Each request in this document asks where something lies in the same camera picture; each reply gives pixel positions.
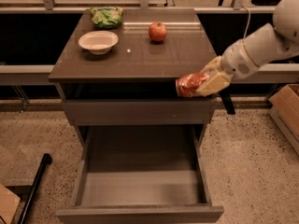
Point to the closed top drawer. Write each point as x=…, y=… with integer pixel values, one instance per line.
x=139, y=112

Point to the white bowl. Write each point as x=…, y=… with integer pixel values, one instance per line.
x=98, y=42

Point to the open middle drawer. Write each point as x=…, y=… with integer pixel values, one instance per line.
x=141, y=175

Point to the red coke can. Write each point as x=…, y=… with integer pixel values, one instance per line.
x=187, y=86

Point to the grey drawer cabinet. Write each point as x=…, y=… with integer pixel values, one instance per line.
x=136, y=68

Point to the metal railing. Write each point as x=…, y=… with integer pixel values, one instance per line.
x=37, y=74

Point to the red apple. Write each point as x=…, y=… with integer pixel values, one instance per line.
x=157, y=31

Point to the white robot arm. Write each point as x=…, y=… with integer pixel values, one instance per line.
x=276, y=41

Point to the cardboard box right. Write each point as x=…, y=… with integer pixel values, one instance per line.
x=285, y=113

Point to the cardboard box left corner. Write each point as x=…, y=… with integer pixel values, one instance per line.
x=9, y=202

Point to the green chip bag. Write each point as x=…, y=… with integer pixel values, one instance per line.
x=106, y=17

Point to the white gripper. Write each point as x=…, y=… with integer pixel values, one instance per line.
x=235, y=61

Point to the black pole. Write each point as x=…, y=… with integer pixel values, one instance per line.
x=46, y=160

